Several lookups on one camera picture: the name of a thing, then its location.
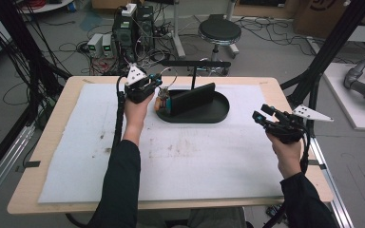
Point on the person's left hand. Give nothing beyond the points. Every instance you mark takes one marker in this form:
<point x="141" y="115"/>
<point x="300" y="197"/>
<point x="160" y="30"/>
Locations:
<point x="136" y="117"/>

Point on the cardboard box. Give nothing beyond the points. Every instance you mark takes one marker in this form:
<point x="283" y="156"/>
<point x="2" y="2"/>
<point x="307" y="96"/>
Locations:
<point x="316" y="15"/>

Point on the aluminium rail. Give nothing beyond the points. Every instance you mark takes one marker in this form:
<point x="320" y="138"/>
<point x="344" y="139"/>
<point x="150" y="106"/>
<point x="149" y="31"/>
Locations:
<point x="6" y="161"/>
<point x="339" y="202"/>

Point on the person's right hand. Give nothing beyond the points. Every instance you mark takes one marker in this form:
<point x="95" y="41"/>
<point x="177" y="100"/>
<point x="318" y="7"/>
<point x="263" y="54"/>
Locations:
<point x="286" y="156"/>

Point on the black tape strip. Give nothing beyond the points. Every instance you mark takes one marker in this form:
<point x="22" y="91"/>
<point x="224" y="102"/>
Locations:
<point x="31" y="164"/>

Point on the white floor board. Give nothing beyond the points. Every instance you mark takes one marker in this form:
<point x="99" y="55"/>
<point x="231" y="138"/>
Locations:
<point x="358" y="117"/>

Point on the black pedal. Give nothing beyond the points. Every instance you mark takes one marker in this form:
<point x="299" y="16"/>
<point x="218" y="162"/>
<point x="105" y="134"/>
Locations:
<point x="272" y="211"/>

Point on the wooden table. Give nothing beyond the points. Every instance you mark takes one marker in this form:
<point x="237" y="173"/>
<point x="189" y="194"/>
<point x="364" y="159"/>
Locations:
<point x="49" y="133"/>

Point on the black oval tray with hanger bar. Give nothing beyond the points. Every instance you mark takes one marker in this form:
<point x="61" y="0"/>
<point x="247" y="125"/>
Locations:
<point x="209" y="110"/>

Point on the white table leg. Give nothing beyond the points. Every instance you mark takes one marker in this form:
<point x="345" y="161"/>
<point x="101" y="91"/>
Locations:
<point x="176" y="31"/>

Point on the black computer tower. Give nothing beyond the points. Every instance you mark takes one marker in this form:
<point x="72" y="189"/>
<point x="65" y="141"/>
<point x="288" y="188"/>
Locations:
<point x="145" y="22"/>
<point x="124" y="34"/>

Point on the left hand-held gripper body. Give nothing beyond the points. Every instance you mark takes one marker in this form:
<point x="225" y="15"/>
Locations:
<point x="139" y="90"/>

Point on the white table mat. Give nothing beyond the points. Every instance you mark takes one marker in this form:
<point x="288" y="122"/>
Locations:
<point x="187" y="164"/>

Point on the black round stool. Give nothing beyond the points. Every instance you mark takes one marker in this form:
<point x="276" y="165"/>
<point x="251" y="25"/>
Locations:
<point x="219" y="31"/>

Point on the white power supply unit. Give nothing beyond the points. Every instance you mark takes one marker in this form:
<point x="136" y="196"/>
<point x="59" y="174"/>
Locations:
<point x="107" y="46"/>
<point x="94" y="44"/>

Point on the black wallet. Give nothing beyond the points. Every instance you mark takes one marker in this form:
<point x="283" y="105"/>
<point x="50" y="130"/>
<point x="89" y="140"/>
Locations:
<point x="191" y="98"/>

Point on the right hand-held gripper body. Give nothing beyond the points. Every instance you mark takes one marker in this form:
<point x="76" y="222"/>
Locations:
<point x="286" y="129"/>

